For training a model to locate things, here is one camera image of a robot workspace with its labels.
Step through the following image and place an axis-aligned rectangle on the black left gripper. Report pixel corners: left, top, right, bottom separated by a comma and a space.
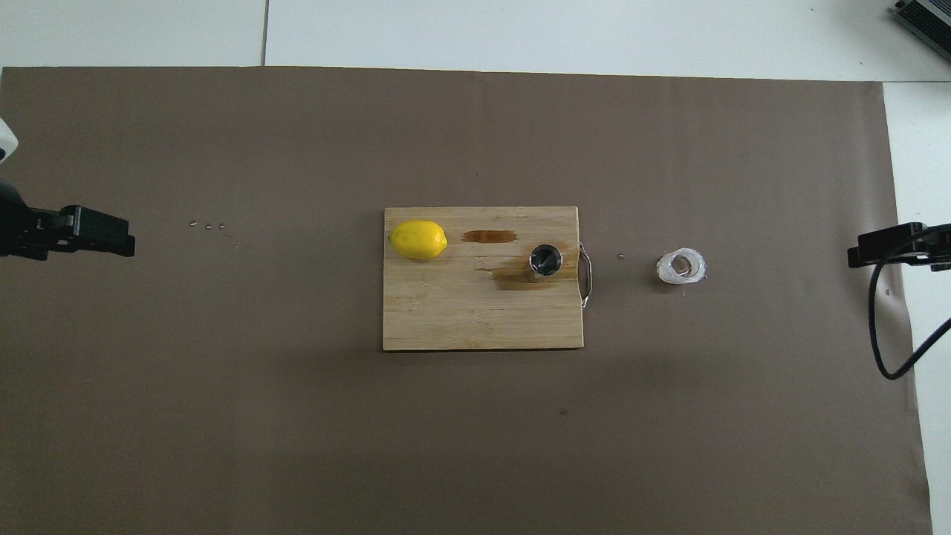
0, 181, 137, 260

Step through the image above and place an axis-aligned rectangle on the small clear faceted glass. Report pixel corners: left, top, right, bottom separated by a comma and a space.
656, 249, 707, 286

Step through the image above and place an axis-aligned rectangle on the steel double jigger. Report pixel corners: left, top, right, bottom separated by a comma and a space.
528, 242, 564, 284

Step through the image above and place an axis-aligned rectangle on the grey ribbed metal device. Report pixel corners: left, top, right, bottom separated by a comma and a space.
892, 0, 951, 42

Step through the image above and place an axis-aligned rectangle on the brown paper table mat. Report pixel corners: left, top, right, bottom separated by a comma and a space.
0, 65, 933, 535

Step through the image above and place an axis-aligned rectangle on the yellow lemon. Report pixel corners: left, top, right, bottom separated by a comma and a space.
389, 219, 449, 261

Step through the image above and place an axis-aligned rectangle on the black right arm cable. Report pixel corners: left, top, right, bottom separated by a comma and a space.
869, 227, 951, 381

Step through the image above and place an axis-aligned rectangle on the wooden cutting board, metal handle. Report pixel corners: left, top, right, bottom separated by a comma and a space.
383, 206, 594, 352

